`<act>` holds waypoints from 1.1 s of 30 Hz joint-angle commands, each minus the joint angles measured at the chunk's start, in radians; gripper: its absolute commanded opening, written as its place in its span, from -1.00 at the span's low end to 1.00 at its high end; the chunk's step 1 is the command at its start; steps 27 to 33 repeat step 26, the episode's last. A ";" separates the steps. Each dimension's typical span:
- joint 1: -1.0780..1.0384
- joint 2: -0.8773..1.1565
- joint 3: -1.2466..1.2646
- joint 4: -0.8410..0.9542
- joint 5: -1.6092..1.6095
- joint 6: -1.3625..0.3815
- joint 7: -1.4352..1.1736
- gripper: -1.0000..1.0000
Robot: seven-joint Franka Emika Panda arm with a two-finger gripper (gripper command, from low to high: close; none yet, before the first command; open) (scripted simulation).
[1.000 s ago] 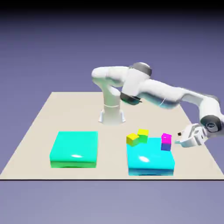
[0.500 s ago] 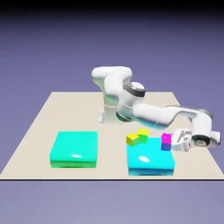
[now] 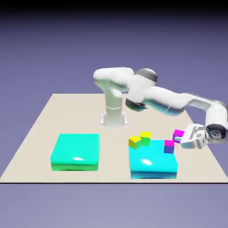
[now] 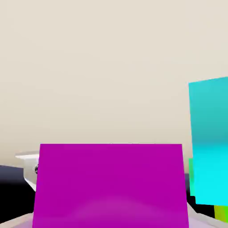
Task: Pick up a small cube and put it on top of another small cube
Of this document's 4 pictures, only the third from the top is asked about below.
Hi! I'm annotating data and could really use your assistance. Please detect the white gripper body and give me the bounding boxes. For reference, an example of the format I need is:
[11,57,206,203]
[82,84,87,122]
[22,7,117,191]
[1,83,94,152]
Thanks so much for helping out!
[180,123,208,150]

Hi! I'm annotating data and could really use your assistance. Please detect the small magenta cube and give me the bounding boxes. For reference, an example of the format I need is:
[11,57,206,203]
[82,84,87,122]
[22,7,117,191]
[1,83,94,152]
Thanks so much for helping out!
[163,139,175,154]
[172,129,185,144]

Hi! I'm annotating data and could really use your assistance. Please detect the small yellow cube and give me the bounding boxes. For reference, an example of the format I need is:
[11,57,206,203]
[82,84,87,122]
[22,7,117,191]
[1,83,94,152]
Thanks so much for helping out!
[128,135,143,150]
[139,131,152,147]

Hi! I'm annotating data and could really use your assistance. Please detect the large cyan box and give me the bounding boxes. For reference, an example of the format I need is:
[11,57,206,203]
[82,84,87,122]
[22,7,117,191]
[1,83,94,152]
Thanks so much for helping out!
[128,139,179,179]

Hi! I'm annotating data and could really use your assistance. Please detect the large green box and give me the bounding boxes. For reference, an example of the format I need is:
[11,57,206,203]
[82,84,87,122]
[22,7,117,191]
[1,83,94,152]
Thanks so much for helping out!
[50,133,101,172]

